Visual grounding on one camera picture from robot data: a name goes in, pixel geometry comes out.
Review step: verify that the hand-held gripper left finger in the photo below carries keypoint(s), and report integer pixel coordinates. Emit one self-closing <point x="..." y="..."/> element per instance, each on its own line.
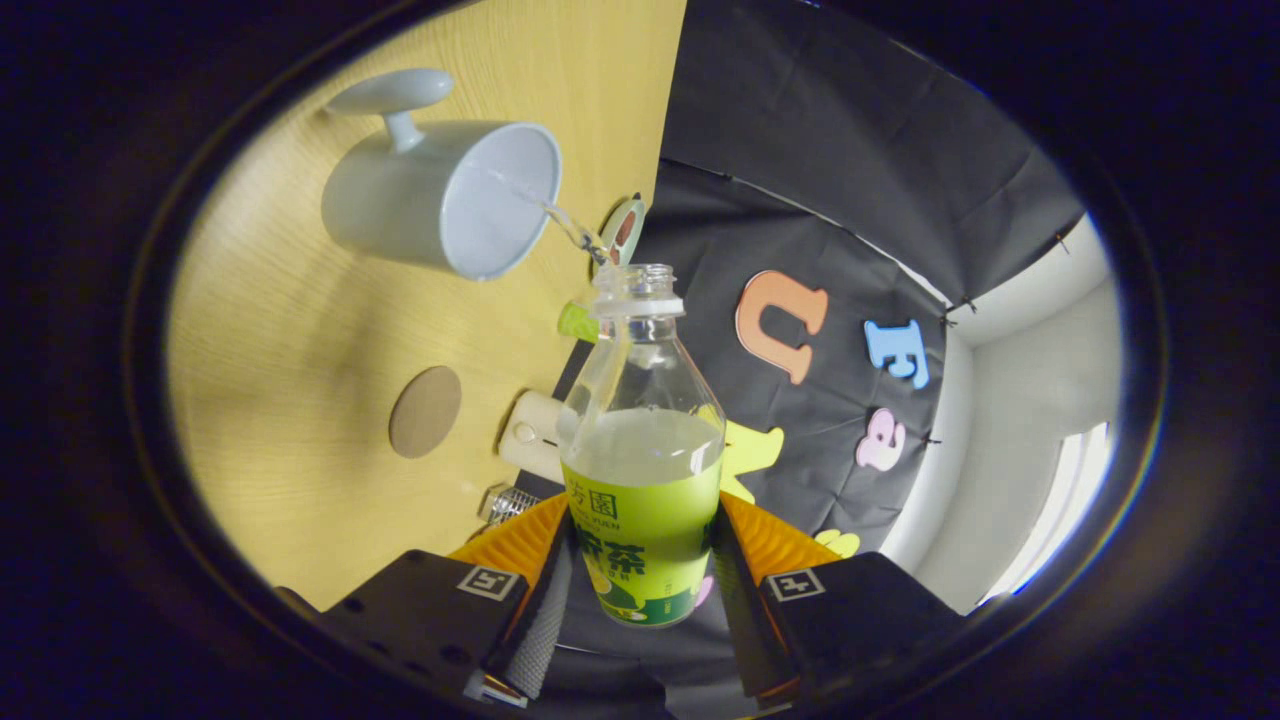
<point x="540" y="620"/>

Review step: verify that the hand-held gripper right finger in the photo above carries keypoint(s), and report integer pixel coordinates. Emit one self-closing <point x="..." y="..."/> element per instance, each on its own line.
<point x="740" y="610"/>

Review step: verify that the clear juice bottle green label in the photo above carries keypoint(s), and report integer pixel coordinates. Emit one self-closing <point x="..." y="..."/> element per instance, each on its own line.
<point x="640" y="500"/>

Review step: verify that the round brown coaster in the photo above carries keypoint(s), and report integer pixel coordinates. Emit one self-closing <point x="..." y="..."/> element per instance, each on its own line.
<point x="425" y="412"/>

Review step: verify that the capped white green drink bottle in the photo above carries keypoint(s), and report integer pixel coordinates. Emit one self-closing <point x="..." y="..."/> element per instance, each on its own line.
<point x="577" y="322"/>

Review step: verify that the white toaster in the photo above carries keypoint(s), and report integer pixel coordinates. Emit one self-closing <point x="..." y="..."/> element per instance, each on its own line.
<point x="530" y="435"/>

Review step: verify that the wooden table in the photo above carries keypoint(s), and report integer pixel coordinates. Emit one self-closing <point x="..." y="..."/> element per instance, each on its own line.
<point x="300" y="400"/>

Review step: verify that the ceiling light panel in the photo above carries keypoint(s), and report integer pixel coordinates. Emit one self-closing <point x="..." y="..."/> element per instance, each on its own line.
<point x="1070" y="490"/>

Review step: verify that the pale green plate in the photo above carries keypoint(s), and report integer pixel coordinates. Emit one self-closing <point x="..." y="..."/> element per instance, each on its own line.
<point x="612" y="240"/>

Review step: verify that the brown meat piece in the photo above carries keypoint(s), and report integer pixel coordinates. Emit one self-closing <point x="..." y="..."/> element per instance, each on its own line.
<point x="626" y="228"/>

